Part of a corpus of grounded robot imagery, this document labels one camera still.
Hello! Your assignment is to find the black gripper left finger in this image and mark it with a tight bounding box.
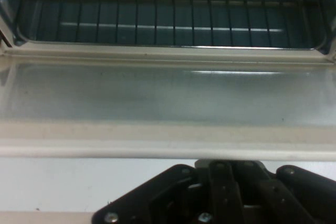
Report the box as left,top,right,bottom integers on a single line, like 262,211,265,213
90,161,244,224

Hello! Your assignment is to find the cream toaster oven body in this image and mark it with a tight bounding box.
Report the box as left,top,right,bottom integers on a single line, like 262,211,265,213
0,0,336,65

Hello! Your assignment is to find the wire oven rack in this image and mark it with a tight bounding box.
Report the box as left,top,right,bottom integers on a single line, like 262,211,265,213
14,0,328,51

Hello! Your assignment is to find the glass oven door with handle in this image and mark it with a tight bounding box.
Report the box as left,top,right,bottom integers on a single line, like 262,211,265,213
0,56,336,175

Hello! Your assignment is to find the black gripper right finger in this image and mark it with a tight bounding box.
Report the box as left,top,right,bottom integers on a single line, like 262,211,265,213
230,161,336,224

